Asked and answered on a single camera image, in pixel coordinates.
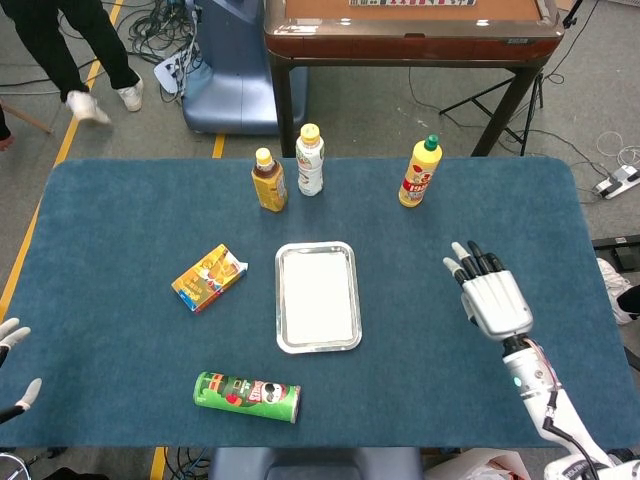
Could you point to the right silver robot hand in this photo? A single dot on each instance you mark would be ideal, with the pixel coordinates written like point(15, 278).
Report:
point(497, 305)

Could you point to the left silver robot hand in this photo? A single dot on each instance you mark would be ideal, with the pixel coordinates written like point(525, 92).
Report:
point(15, 334)

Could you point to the stainless steel tray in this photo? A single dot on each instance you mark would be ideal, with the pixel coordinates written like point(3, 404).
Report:
point(320, 348)

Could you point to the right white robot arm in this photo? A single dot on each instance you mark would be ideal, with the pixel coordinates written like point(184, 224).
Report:
point(565, 420)

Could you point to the white shoe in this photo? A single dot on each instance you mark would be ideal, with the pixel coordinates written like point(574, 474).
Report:
point(607, 280)

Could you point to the black metal floor base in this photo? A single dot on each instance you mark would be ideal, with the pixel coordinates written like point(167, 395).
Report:
point(625, 257)

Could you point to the yellow detergent bottle green cap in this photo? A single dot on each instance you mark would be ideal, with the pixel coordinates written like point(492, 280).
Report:
point(419, 180)

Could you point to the blue table cloth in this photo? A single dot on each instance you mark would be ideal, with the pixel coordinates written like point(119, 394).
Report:
point(125, 225)

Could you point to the white plastic bag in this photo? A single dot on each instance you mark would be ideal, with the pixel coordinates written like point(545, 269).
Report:
point(480, 465)

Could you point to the white power strip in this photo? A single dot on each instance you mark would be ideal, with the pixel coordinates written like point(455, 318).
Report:
point(617, 182)

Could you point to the orange snack box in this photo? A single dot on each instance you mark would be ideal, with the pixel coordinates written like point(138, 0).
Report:
point(207, 280)

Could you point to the person in dark clothing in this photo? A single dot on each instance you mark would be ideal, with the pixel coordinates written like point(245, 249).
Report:
point(4, 125)

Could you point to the wooden pole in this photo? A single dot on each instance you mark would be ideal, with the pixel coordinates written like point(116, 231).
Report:
point(35, 124)

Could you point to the white label drink bottle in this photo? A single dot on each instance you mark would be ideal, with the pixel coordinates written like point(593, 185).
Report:
point(310, 170)

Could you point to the green Pringles can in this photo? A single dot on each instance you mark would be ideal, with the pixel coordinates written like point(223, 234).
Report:
point(240, 395)

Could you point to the grey robot body base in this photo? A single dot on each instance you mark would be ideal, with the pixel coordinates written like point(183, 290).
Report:
point(310, 462)

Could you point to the yellow label tea bottle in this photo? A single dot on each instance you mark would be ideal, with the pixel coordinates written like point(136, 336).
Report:
point(270, 190)

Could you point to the brown mahjong table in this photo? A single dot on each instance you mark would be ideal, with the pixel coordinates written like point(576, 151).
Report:
point(400, 45)

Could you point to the black tripod stand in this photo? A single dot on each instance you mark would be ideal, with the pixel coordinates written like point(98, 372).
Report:
point(567, 20)

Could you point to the white socket panel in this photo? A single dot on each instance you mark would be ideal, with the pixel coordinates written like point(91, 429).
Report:
point(167, 75)

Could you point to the person in black trousers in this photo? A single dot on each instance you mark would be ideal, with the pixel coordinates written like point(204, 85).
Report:
point(40, 30)

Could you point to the blue grey machine base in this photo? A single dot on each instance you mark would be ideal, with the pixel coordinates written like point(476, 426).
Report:
point(235, 75)

